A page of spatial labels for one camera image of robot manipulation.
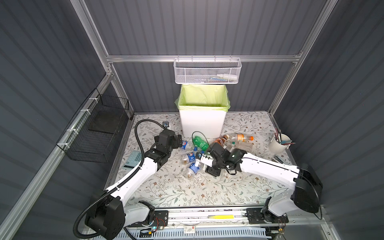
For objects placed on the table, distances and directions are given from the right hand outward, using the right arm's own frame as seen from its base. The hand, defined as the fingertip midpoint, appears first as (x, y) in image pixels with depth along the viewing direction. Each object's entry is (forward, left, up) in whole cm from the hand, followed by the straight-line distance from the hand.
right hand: (209, 165), depth 81 cm
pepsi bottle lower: (0, +9, -5) cm, 10 cm away
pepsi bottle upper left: (+17, +13, -7) cm, 23 cm away
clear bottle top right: (+18, -27, -10) cm, 34 cm away
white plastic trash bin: (+26, +3, +5) cm, 27 cm away
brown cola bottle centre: (+20, -9, -6) cm, 23 cm away
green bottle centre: (+17, +5, -5) cm, 19 cm away
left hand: (+13, +21, +10) cm, 27 cm away
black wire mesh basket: (+7, +59, +20) cm, 63 cm away
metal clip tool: (+8, -43, -9) cm, 45 cm away
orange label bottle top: (+22, -23, -6) cm, 33 cm away
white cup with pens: (+16, -46, -4) cm, 49 cm away
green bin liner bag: (+44, +2, +12) cm, 46 cm away
